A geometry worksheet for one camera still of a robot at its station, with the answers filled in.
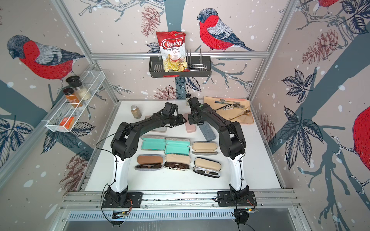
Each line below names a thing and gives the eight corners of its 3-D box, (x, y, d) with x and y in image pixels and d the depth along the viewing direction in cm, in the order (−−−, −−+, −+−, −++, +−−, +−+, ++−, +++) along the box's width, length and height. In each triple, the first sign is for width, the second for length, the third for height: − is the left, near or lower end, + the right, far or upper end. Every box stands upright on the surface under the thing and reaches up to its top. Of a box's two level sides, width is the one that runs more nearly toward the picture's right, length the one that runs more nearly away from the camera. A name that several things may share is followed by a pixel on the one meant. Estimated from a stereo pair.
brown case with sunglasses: (135, 172, 84) (133, 170, 81) (139, 156, 90) (137, 154, 87) (161, 171, 84) (160, 170, 81) (163, 156, 90) (162, 154, 87)
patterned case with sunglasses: (164, 171, 84) (163, 169, 81) (166, 156, 90) (165, 154, 87) (191, 171, 84) (191, 169, 81) (190, 156, 90) (190, 154, 87)
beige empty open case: (192, 157, 90) (192, 154, 87) (191, 144, 96) (192, 141, 93) (217, 157, 90) (218, 154, 87) (215, 144, 96) (216, 141, 93)
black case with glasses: (191, 172, 83) (191, 170, 82) (194, 157, 89) (195, 155, 87) (219, 179, 81) (219, 178, 79) (221, 164, 86) (221, 162, 84)
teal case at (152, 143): (141, 150, 94) (138, 145, 88) (144, 141, 98) (141, 135, 92) (164, 150, 94) (163, 145, 88) (166, 141, 98) (164, 135, 92)
